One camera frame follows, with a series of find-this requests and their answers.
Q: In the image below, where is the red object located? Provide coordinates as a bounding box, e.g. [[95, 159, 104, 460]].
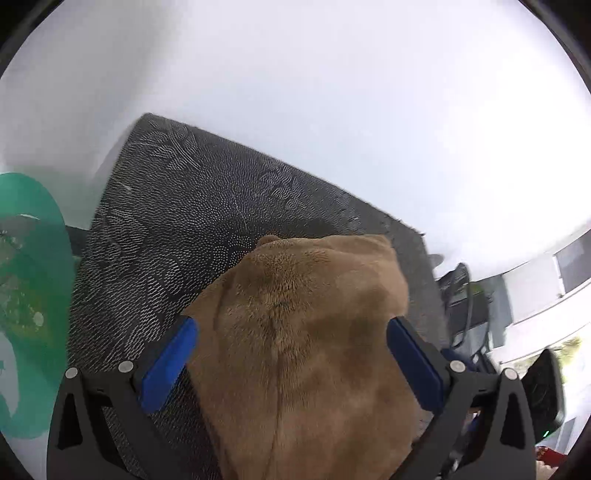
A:
[[536, 445, 567, 470]]

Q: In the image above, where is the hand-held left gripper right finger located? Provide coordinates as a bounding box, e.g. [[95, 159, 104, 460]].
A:
[[387, 315, 540, 480]]

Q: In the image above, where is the white cabinet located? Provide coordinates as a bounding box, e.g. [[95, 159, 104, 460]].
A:
[[480, 222, 591, 370]]

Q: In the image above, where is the grey patterned table mat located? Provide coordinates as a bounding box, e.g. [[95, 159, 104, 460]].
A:
[[67, 112, 451, 480]]

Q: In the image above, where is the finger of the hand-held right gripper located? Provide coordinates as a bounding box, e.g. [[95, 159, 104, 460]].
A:
[[441, 347, 478, 373]]

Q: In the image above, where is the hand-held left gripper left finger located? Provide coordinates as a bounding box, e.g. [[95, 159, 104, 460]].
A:
[[46, 315, 200, 480]]

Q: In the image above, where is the brown sweater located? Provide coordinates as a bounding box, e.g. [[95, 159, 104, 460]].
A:
[[182, 233, 437, 480]]

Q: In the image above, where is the green patterned round board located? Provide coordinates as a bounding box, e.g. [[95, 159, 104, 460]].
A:
[[0, 173, 78, 439]]

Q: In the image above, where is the black mesh chair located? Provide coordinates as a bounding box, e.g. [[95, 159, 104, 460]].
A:
[[436, 262, 497, 365]]

